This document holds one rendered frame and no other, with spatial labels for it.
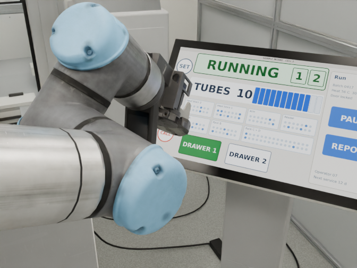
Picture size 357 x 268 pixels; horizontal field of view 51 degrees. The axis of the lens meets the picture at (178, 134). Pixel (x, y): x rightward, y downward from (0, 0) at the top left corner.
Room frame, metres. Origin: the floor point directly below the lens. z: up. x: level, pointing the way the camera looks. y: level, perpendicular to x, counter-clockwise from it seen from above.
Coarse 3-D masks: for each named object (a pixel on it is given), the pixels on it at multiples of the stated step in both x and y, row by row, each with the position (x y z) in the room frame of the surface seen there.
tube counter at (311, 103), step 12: (240, 84) 0.81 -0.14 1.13; (240, 96) 0.79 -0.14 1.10; (252, 96) 0.78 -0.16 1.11; (264, 96) 0.77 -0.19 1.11; (276, 96) 0.76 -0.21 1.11; (288, 96) 0.76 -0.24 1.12; (300, 96) 0.75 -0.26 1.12; (312, 96) 0.74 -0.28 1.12; (288, 108) 0.74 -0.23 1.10; (300, 108) 0.73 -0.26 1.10; (312, 108) 0.72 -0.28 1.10
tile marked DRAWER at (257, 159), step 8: (232, 144) 0.72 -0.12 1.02; (232, 152) 0.71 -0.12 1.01; (240, 152) 0.70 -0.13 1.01; (248, 152) 0.70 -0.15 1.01; (256, 152) 0.69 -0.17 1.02; (264, 152) 0.69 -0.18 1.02; (224, 160) 0.70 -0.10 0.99; (232, 160) 0.70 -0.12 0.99; (240, 160) 0.69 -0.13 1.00; (248, 160) 0.69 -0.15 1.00; (256, 160) 0.68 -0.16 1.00; (264, 160) 0.68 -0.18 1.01; (248, 168) 0.68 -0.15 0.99; (256, 168) 0.67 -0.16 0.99; (264, 168) 0.67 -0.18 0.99
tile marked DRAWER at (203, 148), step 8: (184, 136) 0.76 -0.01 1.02; (192, 136) 0.76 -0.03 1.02; (184, 144) 0.75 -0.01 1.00; (192, 144) 0.75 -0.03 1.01; (200, 144) 0.74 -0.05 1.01; (208, 144) 0.74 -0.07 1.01; (216, 144) 0.73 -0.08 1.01; (184, 152) 0.74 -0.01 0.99; (192, 152) 0.73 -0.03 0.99; (200, 152) 0.73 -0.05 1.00; (208, 152) 0.72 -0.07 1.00; (216, 152) 0.72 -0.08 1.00; (216, 160) 0.71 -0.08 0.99
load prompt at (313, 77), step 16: (208, 64) 0.87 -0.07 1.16; (224, 64) 0.85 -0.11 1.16; (240, 64) 0.84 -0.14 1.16; (256, 64) 0.83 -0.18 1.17; (272, 64) 0.82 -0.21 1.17; (288, 64) 0.81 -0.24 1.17; (256, 80) 0.80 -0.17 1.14; (272, 80) 0.79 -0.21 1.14; (288, 80) 0.78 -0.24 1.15; (304, 80) 0.77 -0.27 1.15; (320, 80) 0.76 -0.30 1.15
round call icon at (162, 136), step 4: (160, 132) 0.79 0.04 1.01; (164, 132) 0.78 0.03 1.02; (160, 136) 0.78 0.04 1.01; (164, 136) 0.78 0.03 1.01; (168, 136) 0.78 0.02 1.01; (172, 136) 0.77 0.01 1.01; (156, 140) 0.78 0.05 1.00; (160, 140) 0.77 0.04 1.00; (164, 140) 0.77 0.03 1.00; (168, 140) 0.77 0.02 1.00; (172, 140) 0.77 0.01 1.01
